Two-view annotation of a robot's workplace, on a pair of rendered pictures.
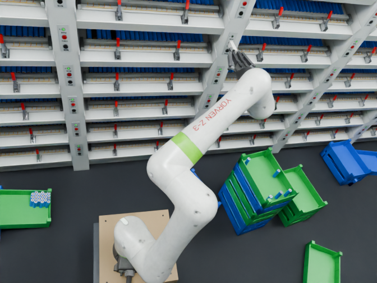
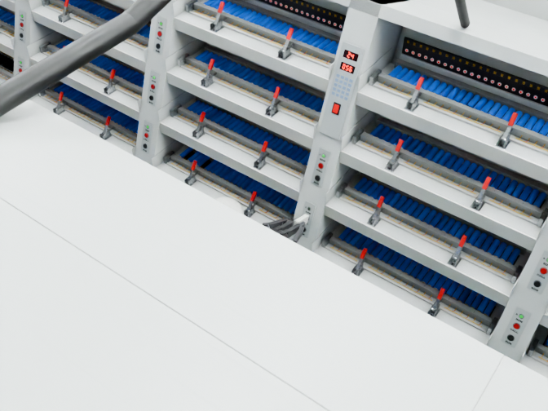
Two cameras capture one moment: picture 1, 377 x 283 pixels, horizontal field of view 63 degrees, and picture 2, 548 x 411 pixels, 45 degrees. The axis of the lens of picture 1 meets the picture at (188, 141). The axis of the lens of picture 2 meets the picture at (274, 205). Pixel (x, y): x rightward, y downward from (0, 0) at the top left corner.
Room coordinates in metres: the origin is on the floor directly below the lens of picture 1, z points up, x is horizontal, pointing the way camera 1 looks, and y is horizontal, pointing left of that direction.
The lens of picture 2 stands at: (0.11, -1.51, 2.00)
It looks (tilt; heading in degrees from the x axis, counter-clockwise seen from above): 28 degrees down; 56
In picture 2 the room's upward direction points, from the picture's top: 14 degrees clockwise
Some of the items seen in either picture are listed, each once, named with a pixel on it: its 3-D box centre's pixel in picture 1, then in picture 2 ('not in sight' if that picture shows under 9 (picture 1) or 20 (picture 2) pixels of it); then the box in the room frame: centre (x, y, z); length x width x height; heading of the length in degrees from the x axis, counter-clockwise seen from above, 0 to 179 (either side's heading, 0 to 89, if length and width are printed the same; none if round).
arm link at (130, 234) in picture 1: (131, 239); not in sight; (0.44, 0.09, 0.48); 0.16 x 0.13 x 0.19; 57
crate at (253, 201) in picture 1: (261, 183); not in sight; (1.02, -0.47, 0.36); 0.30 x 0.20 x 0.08; 37
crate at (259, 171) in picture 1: (267, 176); not in sight; (1.02, -0.47, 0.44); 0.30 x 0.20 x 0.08; 37
